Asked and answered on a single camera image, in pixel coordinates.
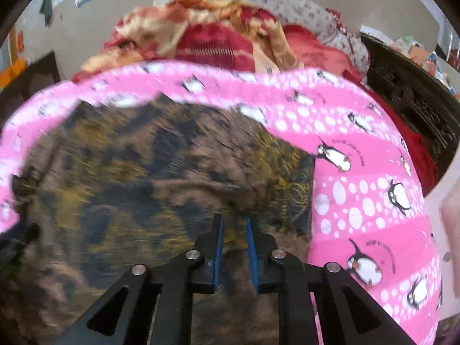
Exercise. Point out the orange packet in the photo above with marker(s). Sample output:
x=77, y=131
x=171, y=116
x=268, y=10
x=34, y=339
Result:
x=418, y=53

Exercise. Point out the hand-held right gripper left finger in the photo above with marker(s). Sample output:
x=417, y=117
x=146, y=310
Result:
x=217, y=251

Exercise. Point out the pink penguin blanket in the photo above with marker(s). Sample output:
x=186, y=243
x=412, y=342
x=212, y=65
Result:
x=359, y=201

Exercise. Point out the green hanging cloth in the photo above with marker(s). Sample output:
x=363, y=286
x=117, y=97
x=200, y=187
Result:
x=46, y=7

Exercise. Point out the metal rack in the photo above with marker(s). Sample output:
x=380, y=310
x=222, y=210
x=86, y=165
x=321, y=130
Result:
x=451, y=46

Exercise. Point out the pale green plastic bag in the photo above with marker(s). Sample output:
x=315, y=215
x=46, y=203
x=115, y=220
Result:
x=403, y=42

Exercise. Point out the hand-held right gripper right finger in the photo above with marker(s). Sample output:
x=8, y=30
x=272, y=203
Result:
x=251, y=255

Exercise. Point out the red bed sheet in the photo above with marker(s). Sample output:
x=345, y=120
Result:
x=413, y=140

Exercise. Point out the orange box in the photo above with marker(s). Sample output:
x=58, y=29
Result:
x=12, y=73

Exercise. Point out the red wall paper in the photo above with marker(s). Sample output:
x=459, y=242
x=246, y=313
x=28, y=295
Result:
x=19, y=40

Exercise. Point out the pink red pillow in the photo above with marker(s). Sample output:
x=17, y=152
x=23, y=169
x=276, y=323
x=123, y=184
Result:
x=316, y=54

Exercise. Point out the dark carved wooden cabinet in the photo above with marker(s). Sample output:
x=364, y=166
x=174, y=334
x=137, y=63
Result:
x=413, y=90

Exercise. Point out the red and yellow floral quilt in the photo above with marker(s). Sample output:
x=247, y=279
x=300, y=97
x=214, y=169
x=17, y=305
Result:
x=215, y=43

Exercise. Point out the red floral cloth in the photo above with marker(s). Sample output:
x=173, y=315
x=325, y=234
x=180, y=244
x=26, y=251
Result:
x=337, y=19

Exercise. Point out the brown floral shirt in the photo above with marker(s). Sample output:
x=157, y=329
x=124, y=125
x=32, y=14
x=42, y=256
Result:
x=125, y=187

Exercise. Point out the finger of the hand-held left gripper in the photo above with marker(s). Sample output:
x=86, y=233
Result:
x=23, y=187

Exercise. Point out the white ornate chair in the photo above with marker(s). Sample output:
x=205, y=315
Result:
x=445, y=215

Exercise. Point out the dark wooden table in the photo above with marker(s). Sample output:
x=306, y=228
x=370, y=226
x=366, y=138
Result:
x=39, y=79

